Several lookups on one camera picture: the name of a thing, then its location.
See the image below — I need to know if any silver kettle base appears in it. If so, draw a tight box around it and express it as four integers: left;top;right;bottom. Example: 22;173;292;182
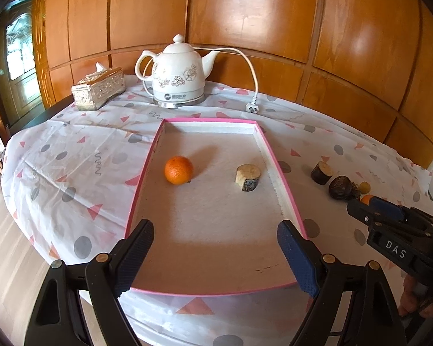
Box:
152;94;206;109

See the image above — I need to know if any wooden glass door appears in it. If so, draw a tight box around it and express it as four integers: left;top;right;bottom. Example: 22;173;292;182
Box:
0;0;46;127

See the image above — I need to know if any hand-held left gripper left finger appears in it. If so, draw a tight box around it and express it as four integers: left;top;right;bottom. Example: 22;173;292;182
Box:
23;219;155;346

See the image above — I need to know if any person's right hand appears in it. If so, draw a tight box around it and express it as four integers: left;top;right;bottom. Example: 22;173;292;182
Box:
398;276;433;318

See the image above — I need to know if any white floral ceramic kettle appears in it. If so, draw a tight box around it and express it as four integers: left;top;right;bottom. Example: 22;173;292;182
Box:
135;34;221;103

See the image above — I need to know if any dark skinned sugarcane piece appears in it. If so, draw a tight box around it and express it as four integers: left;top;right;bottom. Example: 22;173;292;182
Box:
310;161;333;186

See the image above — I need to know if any pale sugarcane piece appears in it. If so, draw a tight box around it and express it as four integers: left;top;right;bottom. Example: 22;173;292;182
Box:
235;164;261;192

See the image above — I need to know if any ornate silver tissue box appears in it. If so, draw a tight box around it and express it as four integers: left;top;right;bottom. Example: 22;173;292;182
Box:
71;62;126;111

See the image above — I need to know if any white power cable with plug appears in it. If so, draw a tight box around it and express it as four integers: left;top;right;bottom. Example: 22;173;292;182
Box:
191;46;261;114

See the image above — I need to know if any pink rimmed white tray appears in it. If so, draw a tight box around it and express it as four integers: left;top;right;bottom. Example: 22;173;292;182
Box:
124;117;308;297

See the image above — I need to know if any large orange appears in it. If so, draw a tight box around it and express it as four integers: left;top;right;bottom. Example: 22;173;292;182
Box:
165;156;195;186

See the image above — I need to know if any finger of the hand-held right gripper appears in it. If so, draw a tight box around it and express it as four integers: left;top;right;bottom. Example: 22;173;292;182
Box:
370;196;433;225
346;199;409;232

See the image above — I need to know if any dark brown round fruit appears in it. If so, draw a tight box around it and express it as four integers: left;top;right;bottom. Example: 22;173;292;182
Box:
328;175;361;200

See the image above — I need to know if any white patterned tablecloth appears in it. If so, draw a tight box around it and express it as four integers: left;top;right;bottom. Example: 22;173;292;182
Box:
2;74;433;346

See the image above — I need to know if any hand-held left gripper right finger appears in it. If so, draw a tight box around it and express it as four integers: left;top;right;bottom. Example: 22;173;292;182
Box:
277;220;406;346

